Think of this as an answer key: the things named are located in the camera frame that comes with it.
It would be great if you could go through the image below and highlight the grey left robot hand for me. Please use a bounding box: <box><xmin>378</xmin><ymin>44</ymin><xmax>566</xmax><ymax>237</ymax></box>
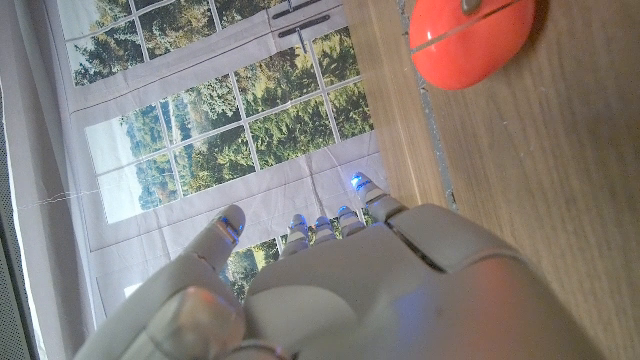
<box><xmin>74</xmin><ymin>171</ymin><xmax>609</xmax><ymax>360</ymax></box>

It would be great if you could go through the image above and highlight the printed window backdrop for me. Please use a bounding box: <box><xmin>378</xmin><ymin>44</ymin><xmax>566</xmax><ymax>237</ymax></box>
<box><xmin>42</xmin><ymin>0</ymin><xmax>401</xmax><ymax>321</ymax></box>

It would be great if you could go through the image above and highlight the grey tape outline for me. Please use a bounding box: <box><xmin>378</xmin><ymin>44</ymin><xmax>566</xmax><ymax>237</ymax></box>
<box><xmin>396</xmin><ymin>0</ymin><xmax>459</xmax><ymax>212</ymax></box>

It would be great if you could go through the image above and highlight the red toy tomato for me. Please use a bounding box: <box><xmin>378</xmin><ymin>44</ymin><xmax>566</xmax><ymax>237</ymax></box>
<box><xmin>408</xmin><ymin>0</ymin><xmax>537</xmax><ymax>92</ymax></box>

